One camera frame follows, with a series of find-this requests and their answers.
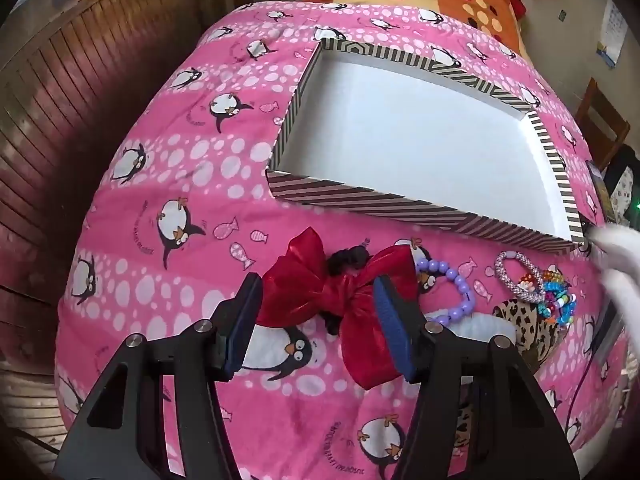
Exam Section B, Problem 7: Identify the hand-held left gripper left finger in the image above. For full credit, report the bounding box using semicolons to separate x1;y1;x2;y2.
52;272;266;480

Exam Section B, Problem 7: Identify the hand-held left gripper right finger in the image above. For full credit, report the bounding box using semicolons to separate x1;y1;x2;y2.
372;275;581;480

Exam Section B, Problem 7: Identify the red ribbon hair bow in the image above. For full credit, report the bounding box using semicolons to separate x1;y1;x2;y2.
256;226;418;391

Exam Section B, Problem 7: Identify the black hair scrunchie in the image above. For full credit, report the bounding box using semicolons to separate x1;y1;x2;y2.
322;246;372;335

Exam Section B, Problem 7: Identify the white hair scrunchie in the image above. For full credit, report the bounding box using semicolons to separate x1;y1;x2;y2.
425;310;517;348

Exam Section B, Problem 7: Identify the silver pink woven bracelet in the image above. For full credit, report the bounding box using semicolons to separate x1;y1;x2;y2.
494;250;546;305

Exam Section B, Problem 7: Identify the multicolour bead bracelet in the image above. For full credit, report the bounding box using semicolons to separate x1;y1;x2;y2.
542;296;571;325

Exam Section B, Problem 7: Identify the blue bead bracelet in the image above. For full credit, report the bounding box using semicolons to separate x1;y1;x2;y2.
542;280;578;327

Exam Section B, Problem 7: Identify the striped cardboard box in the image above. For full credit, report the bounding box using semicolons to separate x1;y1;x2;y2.
265;37;588;256

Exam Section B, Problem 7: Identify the leopard print scrunchie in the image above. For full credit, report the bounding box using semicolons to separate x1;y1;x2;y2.
492;297;568;368

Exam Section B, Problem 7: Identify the pink penguin blanket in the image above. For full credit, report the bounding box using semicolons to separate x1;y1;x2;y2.
56;0;632;480

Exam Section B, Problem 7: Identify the floral bedding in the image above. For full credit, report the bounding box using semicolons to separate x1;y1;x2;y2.
604;144;640;228

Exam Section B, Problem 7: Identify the wooden chair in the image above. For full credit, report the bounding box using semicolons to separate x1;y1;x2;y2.
575;77;632;172

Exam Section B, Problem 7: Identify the purple bead bracelet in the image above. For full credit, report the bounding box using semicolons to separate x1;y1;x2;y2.
414;256;477;325

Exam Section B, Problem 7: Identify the orange bead bracelet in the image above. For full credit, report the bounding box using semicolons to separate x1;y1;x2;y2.
517;269;566;295

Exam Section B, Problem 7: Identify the wall chart poster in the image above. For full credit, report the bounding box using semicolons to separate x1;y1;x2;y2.
596;0;627;69

